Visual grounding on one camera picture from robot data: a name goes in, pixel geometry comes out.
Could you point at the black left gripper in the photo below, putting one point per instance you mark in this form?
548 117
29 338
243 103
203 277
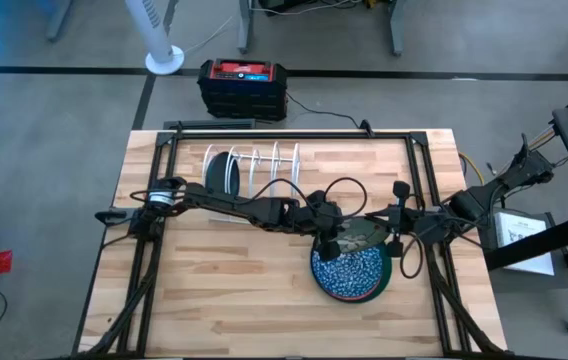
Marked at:
326 217

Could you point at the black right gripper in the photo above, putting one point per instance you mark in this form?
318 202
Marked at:
401 220

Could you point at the camouflage pattern plate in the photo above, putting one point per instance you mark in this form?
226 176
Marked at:
364 237

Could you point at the blue patterned plate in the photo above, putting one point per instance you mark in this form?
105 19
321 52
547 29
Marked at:
349 275

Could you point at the large green plate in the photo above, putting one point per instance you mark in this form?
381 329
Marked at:
388 275

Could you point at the dark teal plate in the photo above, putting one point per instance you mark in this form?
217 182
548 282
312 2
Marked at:
221 175

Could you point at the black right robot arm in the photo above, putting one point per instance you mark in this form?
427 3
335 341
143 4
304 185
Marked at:
474 202

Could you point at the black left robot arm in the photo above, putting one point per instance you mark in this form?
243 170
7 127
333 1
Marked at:
224 205

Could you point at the white paper booklet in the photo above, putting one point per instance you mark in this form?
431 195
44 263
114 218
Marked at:
524 242

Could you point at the grey shelf tray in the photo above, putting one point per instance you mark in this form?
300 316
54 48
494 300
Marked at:
524 282

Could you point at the red black power station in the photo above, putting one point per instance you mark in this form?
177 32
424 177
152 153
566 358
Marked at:
244 95

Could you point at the grey desk leg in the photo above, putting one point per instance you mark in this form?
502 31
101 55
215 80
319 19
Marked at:
245 25
398 27
59 20

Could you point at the black table clamp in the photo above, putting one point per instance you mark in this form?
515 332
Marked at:
111 217

